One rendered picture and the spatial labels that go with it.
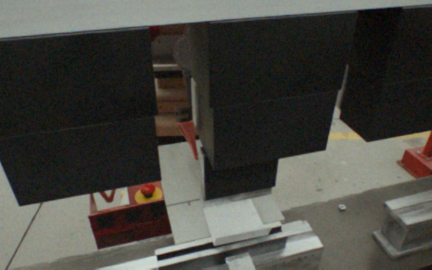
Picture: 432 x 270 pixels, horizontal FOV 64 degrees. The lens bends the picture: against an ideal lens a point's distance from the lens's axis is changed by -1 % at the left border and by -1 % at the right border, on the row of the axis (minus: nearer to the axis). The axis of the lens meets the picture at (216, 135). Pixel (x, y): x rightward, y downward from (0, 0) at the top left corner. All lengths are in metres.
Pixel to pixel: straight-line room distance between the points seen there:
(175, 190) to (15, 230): 1.61
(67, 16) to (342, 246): 0.62
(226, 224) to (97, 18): 0.38
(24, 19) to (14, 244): 1.85
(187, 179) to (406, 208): 0.40
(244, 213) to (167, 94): 0.70
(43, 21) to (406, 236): 0.65
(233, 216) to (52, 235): 1.56
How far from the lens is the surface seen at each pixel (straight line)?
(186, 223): 0.57
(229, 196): 0.46
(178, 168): 0.68
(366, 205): 0.84
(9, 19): 0.31
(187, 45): 0.56
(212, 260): 0.54
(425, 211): 0.73
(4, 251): 2.09
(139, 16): 0.30
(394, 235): 0.75
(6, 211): 2.30
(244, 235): 0.53
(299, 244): 0.60
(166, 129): 1.22
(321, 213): 0.79
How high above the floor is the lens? 1.42
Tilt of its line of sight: 33 degrees down
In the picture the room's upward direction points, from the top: straight up
